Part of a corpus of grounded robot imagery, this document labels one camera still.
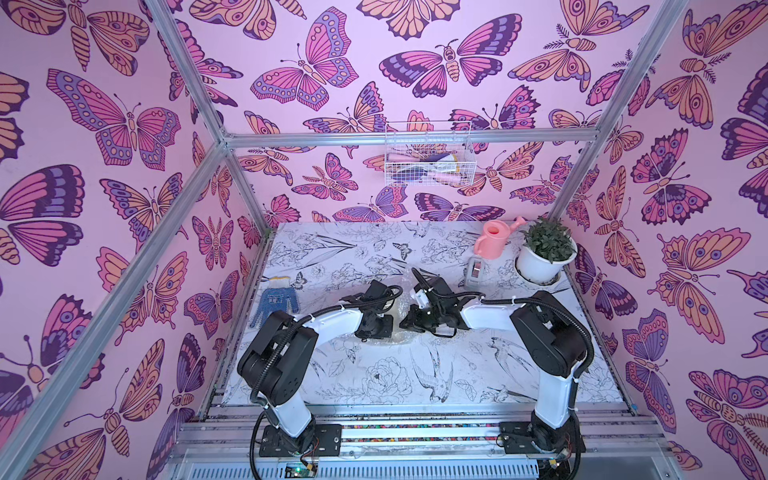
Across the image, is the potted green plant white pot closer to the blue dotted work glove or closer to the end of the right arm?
the end of the right arm

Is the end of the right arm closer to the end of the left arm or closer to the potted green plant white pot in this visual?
the end of the left arm

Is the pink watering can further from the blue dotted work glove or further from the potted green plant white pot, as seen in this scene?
the blue dotted work glove

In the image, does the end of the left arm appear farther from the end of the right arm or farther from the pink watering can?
the pink watering can

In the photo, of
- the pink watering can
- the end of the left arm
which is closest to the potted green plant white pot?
the pink watering can

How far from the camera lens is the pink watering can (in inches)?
41.3

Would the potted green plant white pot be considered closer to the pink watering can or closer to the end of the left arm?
the pink watering can

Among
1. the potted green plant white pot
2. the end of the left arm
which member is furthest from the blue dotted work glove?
the potted green plant white pot

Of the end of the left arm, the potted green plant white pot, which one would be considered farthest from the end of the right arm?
the potted green plant white pot

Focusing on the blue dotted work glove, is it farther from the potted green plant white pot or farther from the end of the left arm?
the potted green plant white pot

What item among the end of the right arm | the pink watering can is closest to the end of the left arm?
the end of the right arm
